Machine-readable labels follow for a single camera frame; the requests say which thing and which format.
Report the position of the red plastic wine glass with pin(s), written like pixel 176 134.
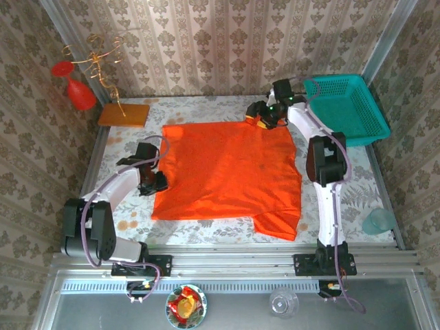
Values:
pixel 80 94

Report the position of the aluminium frame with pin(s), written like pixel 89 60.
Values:
pixel 233 263

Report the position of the translucent teal cup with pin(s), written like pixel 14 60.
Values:
pixel 378 221

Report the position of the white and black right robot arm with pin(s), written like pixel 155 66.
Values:
pixel 328 213

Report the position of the orange t-shirt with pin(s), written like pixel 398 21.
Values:
pixel 223 172

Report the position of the clear glass cup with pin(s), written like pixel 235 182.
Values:
pixel 283 302

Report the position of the orange wooden base block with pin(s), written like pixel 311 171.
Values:
pixel 134 117

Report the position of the teal plastic basket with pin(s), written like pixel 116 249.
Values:
pixel 347 113

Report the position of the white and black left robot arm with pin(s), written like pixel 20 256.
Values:
pixel 113 184

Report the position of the grey metal shelf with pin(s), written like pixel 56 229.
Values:
pixel 240 313

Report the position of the floral tablecloth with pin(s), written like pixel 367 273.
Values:
pixel 213 106

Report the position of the black controller board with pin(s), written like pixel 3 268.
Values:
pixel 137 285
pixel 330 287

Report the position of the red and yellow snack packet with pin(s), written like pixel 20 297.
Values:
pixel 185 302

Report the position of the patterned bowl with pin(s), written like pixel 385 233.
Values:
pixel 203 306

